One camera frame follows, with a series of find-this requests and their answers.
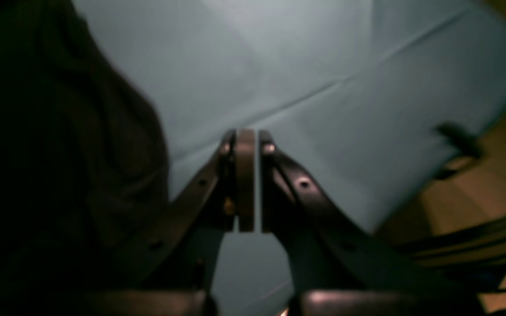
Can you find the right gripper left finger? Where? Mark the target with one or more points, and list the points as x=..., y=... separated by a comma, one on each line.
x=178, y=248

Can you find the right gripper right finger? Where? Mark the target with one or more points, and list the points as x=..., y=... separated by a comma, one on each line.
x=326, y=250

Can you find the black T-shirt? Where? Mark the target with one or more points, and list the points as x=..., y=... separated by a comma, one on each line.
x=83, y=161

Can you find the blue table cloth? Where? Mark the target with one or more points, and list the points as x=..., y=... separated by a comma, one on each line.
x=351, y=89

